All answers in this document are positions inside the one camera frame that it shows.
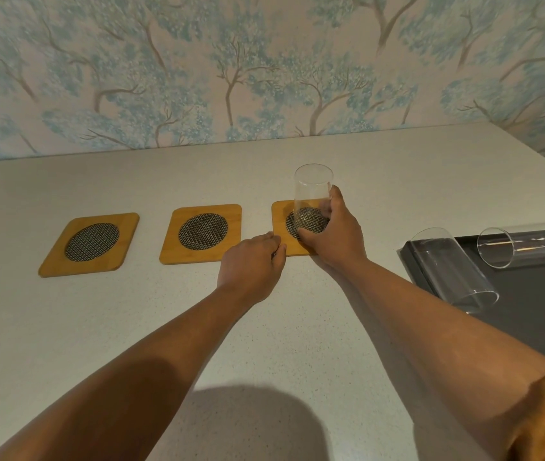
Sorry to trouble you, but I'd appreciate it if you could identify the person's left hand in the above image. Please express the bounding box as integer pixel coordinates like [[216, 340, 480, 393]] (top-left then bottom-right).
[[217, 231, 287, 306]]

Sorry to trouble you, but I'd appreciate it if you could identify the person's right hand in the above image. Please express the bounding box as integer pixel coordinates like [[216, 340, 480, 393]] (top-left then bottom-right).
[[296, 185, 367, 272]]

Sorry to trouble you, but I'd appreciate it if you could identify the wooden coaster with mesh centre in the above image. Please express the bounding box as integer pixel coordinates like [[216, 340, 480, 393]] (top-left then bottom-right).
[[159, 204, 243, 265], [271, 198, 332, 257], [38, 212, 140, 278]]

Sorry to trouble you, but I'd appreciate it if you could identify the clear drinking glass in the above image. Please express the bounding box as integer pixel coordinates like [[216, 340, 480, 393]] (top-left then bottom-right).
[[293, 163, 334, 234], [409, 227, 500, 315], [476, 221, 545, 270]]

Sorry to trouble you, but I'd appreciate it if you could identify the person's left forearm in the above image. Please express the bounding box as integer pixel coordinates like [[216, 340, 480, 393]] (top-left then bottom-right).
[[0, 285, 266, 461]]

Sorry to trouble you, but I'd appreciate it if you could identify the person's right forearm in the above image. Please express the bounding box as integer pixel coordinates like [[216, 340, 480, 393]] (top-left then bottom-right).
[[327, 258, 545, 461]]

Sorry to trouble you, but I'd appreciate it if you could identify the dark grey tray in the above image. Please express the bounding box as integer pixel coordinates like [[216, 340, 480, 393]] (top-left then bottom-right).
[[397, 229, 545, 369]]

